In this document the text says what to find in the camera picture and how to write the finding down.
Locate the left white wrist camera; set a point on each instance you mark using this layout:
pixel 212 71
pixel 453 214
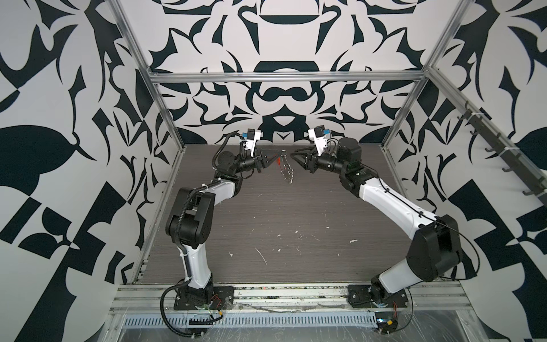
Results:
pixel 251 138

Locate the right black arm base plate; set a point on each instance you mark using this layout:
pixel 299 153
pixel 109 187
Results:
pixel 372 296

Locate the white slotted cable duct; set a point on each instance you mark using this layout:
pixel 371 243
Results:
pixel 233 320

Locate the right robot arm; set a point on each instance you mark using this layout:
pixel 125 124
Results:
pixel 435 246

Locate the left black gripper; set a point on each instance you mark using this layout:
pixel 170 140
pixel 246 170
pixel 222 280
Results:
pixel 258 160

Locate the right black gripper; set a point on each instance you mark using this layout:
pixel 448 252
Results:
pixel 311 162

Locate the grey hook rack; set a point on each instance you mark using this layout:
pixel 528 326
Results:
pixel 500 146

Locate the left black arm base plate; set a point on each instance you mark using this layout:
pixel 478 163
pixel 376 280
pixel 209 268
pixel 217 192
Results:
pixel 216 297

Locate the aluminium frame back bar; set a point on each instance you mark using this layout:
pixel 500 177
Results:
pixel 293 76

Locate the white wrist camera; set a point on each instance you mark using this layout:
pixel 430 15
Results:
pixel 319 136
pixel 251 138

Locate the aluminium front rail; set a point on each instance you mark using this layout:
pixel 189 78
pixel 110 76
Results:
pixel 315 297

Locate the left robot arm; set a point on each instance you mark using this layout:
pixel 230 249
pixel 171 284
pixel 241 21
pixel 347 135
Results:
pixel 191 218

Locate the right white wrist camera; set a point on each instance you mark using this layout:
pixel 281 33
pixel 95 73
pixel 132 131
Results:
pixel 319 136

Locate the right small circuit board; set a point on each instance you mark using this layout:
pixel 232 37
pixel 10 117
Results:
pixel 386 325

